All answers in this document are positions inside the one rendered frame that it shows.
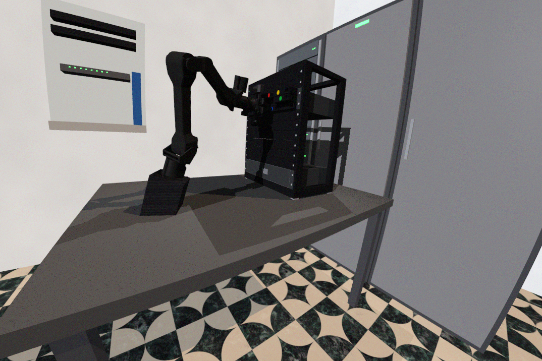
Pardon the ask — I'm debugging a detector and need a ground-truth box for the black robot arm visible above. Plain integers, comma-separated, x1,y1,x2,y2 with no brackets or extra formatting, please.
161,51,248,181

